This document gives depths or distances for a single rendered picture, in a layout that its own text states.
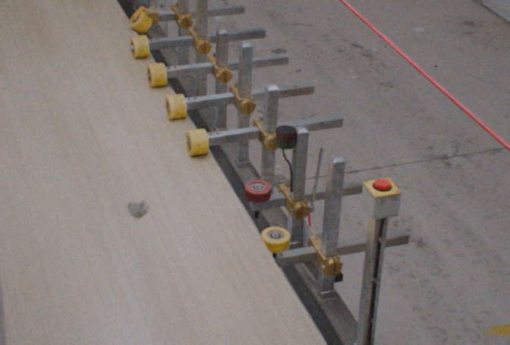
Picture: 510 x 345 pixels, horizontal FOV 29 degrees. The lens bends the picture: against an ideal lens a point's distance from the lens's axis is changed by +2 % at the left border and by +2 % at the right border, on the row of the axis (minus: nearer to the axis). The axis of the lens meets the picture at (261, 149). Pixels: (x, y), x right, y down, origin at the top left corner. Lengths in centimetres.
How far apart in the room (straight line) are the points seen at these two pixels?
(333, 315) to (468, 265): 157
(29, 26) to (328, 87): 212
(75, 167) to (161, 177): 27
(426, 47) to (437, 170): 149
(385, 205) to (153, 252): 67
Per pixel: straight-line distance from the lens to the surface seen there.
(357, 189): 309
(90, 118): 334
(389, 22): 657
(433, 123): 536
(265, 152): 315
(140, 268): 263
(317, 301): 286
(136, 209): 284
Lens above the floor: 248
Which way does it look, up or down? 30 degrees down
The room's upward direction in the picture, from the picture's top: 3 degrees clockwise
